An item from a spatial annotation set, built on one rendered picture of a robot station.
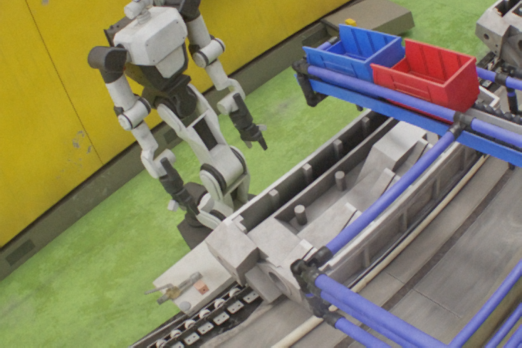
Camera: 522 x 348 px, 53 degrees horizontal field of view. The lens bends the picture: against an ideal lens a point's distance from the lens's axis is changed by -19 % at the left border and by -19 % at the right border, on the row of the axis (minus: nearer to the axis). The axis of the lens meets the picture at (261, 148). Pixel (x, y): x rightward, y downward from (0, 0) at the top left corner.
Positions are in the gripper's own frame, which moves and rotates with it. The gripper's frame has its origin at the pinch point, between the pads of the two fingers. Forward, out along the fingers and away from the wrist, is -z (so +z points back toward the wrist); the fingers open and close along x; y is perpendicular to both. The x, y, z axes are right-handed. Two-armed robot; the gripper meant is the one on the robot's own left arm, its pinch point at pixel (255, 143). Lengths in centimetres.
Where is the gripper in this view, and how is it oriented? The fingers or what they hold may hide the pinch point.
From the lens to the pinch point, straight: 286.2
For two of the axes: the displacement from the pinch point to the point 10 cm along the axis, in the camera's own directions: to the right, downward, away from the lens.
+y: 6.4, -6.1, 4.6
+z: -4.4, -7.9, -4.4
